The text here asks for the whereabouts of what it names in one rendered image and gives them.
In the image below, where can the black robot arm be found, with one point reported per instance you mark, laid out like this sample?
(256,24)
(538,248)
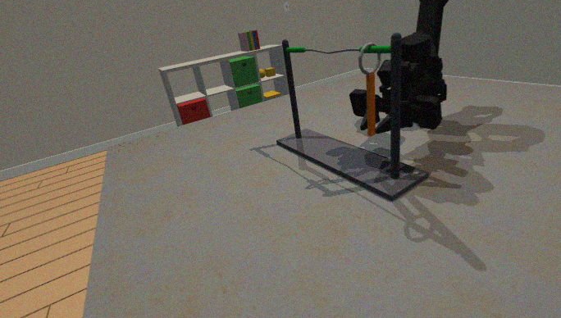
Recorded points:
(419,54)

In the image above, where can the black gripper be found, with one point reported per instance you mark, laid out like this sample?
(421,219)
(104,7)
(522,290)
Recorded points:
(411,105)

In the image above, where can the orange handle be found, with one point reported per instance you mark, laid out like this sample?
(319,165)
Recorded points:
(370,80)

